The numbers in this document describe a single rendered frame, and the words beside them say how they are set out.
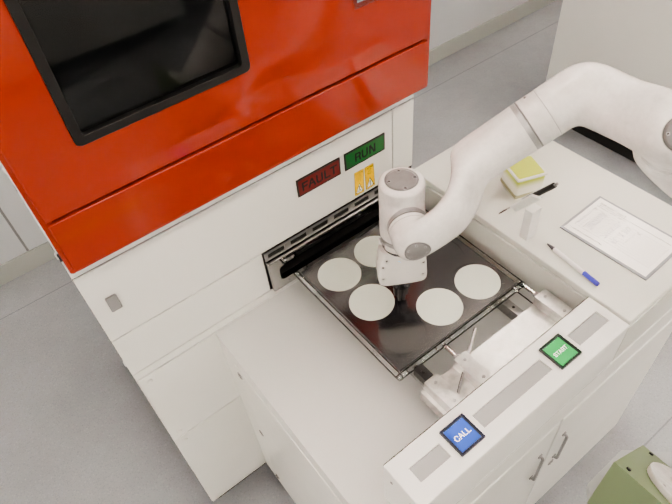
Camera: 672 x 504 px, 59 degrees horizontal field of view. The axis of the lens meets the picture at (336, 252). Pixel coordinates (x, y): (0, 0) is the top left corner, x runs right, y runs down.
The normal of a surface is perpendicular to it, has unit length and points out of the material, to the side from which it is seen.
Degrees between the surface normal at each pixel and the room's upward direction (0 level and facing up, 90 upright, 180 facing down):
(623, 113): 50
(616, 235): 0
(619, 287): 0
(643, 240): 0
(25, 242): 90
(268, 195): 90
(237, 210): 90
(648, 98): 30
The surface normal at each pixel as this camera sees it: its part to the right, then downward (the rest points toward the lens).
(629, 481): -0.79, 0.49
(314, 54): 0.61, 0.56
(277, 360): -0.07, -0.67
